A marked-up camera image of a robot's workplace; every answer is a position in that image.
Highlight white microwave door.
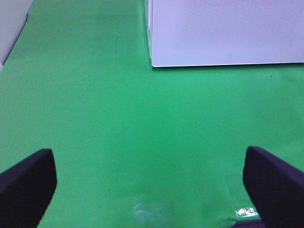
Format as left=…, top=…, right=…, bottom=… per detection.
left=151, top=0, right=304, bottom=68

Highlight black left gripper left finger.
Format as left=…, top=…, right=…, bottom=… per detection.
left=0, top=149, right=57, bottom=228

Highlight white microwave oven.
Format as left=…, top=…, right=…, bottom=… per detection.
left=144, top=0, right=304, bottom=68

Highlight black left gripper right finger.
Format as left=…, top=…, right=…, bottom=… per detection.
left=243, top=146, right=304, bottom=228

